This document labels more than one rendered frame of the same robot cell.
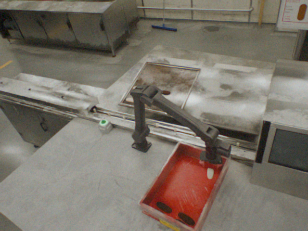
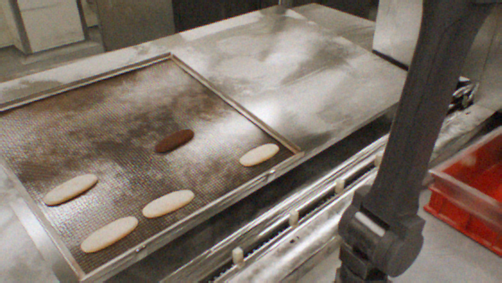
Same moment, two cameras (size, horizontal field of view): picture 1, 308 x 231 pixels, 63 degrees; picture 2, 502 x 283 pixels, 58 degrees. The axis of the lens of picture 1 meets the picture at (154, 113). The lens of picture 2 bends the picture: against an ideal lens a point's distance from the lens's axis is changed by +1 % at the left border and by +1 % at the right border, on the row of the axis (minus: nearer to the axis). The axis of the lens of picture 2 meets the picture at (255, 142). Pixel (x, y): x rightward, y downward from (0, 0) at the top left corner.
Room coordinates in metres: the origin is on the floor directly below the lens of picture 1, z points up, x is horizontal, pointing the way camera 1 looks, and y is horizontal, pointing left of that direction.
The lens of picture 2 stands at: (1.19, 0.63, 1.44)
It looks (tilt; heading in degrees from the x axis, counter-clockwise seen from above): 33 degrees down; 285
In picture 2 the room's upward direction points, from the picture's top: 1 degrees counter-clockwise
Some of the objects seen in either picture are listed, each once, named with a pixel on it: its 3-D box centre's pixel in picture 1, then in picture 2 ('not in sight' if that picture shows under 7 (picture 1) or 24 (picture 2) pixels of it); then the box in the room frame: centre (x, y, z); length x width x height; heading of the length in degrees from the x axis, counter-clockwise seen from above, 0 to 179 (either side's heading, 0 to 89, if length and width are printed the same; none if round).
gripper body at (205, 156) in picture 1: (211, 153); not in sight; (0.83, -0.25, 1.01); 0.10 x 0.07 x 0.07; 72
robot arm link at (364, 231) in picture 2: (141, 134); (375, 239); (1.14, 0.11, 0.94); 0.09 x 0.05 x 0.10; 50
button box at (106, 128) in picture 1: (106, 127); not in sight; (1.37, 0.38, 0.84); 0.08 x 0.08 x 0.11; 57
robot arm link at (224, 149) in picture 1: (219, 144); not in sight; (0.80, -0.29, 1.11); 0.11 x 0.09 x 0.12; 50
